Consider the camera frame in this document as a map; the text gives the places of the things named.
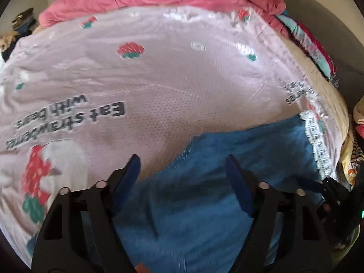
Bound beige stuffed toy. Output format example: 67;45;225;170
0;31;20;52

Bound grey headboard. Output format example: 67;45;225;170
242;0;364;91

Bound pile of dark clothes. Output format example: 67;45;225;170
11;7;39;35

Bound beige bed sheet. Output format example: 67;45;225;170
281;34;351;151

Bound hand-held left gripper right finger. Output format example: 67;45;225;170
225;154;333;273

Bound blue denim pants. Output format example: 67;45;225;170
81;116;327;273

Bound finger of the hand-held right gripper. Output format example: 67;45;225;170
298;176;351;205

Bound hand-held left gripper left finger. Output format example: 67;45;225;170
31;154;142;273

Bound colourful patterned cloth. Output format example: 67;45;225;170
274;11;340;88

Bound yellow patterned cloth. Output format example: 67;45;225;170
338;119;364;191

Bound pink strawberry printed blanket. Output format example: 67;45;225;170
0;6;342;265

